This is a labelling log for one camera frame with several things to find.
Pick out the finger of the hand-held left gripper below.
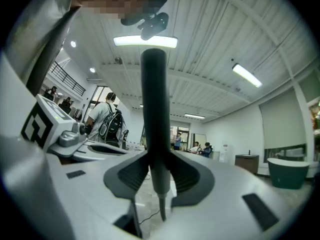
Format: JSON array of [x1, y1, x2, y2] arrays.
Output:
[[74, 147, 146, 163]]

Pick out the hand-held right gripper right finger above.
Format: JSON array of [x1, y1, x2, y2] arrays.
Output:
[[149, 150, 299, 240]]

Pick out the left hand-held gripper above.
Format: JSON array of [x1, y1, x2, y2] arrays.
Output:
[[21, 93, 131, 159]]

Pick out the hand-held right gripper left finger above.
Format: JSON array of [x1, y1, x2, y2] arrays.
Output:
[[59, 150, 151, 240]]

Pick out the green bathtub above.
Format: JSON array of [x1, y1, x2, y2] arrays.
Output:
[[267, 157, 311, 190]]

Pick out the black patterned backpack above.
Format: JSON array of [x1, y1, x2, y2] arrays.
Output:
[[99, 108, 130, 145]]

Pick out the brown sink cabinet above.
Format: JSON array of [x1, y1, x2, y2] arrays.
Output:
[[234, 150, 260, 175]]

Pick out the white water dispenser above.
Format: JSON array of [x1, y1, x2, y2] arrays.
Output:
[[219, 140, 230, 164]]

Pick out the black mezzanine railing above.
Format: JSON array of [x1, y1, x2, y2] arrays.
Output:
[[49, 60, 87, 97]]

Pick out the long ceiling light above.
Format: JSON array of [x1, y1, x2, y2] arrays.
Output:
[[113, 35, 179, 49], [231, 62, 263, 89], [184, 113, 206, 120]]

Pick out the grey roller blind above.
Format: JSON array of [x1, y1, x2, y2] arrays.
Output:
[[258, 88, 307, 150]]

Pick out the person's grey shirt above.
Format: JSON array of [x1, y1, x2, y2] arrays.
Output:
[[0, 0, 83, 140]]

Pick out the dark harness strap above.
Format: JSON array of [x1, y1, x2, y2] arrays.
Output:
[[26, 6, 81, 97]]

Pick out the head-mounted camera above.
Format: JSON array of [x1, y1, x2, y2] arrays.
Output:
[[120, 11, 170, 41]]

